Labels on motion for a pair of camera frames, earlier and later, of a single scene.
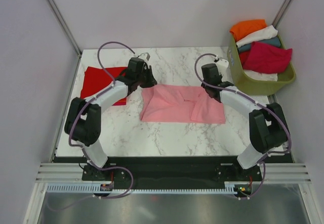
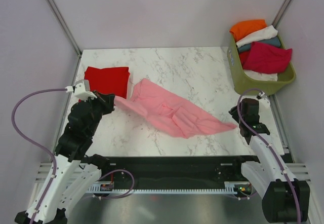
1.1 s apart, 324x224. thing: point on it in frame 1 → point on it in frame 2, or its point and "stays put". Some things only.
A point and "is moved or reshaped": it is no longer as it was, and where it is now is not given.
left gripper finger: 147,83 → 109,99
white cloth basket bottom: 255,75 stays put
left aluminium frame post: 56,11 stays put
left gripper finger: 151,80 → 109,109
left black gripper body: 144,76 → 98,107
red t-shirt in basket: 244,57 stays put
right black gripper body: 205,86 → 241,116
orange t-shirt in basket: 241,28 stays put
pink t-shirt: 180,103 is moved or reshaped
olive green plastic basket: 249,86 stays put
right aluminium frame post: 285,3 stays put
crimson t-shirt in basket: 265,58 stays put
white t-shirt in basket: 269,32 stays put
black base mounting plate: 172,170 stays put
